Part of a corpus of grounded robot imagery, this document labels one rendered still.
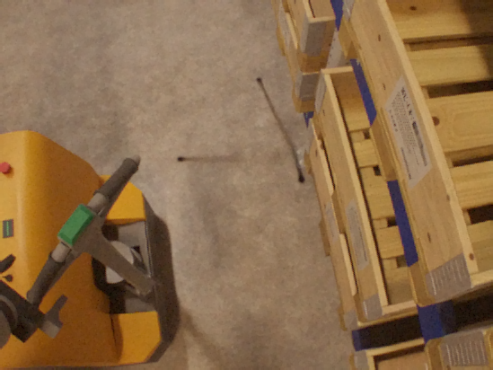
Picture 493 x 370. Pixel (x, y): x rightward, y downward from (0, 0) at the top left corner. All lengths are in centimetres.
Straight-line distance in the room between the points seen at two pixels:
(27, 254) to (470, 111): 135
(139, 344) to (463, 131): 143
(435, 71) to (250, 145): 146
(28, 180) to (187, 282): 100
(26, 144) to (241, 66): 143
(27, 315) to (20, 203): 85
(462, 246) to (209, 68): 212
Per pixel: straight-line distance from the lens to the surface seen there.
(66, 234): 103
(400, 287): 169
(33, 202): 172
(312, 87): 218
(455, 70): 136
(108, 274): 202
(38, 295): 115
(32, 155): 179
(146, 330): 207
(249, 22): 302
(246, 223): 245
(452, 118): 127
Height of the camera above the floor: 236
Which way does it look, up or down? 70 degrees down
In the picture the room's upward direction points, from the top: 1 degrees counter-clockwise
